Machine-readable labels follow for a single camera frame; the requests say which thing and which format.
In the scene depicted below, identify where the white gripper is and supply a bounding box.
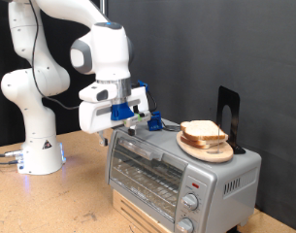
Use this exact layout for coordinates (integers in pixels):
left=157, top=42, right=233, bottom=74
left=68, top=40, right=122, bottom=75
left=78, top=82, right=150, bottom=148

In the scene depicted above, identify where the metal spatula with blue block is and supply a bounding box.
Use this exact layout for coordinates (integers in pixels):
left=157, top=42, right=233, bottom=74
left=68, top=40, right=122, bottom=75
left=147, top=111, right=181, bottom=133

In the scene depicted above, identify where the glass oven door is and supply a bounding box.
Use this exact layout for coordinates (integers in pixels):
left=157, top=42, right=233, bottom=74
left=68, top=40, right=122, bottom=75
left=107, top=130, right=189, bottom=224

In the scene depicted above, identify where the silver toaster oven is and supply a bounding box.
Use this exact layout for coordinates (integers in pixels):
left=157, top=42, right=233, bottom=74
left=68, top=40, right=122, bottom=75
left=105, top=117, right=262, bottom=233

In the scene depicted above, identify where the metal oven rack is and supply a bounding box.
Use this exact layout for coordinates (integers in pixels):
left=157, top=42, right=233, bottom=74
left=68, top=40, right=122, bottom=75
left=113, top=158, right=184, bottom=215

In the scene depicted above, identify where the silver oven knob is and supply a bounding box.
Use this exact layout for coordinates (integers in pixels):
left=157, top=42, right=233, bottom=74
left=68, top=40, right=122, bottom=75
left=176, top=217, right=195, bottom=233
left=181, top=192, right=200, bottom=212

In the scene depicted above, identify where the wooden crate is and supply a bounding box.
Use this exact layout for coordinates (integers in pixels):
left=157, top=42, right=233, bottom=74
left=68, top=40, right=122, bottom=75
left=112, top=188, right=165, bottom=233

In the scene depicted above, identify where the round wooden board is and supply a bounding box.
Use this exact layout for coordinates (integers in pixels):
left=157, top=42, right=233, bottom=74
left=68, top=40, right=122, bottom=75
left=176, top=130, right=235, bottom=164

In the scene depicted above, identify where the thin metal pin on board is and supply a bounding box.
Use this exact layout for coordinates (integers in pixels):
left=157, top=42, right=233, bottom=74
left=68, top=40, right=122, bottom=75
left=216, top=124, right=221, bottom=153

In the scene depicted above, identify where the black metal bookend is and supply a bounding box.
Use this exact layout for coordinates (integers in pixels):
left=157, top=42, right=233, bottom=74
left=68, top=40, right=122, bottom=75
left=215, top=85, right=247, bottom=155

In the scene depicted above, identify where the blue cable clip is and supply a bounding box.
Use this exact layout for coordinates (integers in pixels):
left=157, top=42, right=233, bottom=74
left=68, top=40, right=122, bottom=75
left=137, top=80, right=149, bottom=93

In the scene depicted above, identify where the grey base cable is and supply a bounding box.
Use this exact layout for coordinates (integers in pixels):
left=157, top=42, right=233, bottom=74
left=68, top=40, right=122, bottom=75
left=0, top=150, right=24, bottom=158
left=0, top=159, right=20, bottom=166

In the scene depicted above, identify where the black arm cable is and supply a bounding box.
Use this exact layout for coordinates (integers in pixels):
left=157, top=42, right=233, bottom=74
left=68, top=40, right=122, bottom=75
left=26, top=0, right=159, bottom=114

